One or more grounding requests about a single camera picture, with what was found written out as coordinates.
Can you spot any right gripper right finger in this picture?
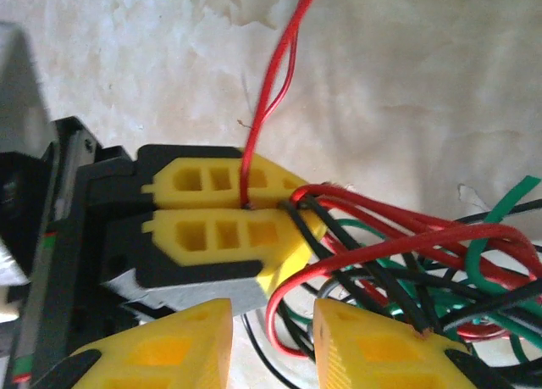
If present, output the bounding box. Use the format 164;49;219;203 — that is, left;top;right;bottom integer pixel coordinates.
312;298;516;389

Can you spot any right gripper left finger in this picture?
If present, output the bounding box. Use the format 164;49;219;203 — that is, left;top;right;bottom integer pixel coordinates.
31;297;235;389

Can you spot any black cable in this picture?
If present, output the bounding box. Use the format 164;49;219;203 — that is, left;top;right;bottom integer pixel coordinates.
438;285;542;333
279;193;444;335

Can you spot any green cable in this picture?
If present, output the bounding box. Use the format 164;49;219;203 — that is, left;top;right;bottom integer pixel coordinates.
283;219;542;364
463;175;541;297

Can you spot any red cable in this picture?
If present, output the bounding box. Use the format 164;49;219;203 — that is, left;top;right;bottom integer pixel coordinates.
239;0;323;208
265;184;542;359

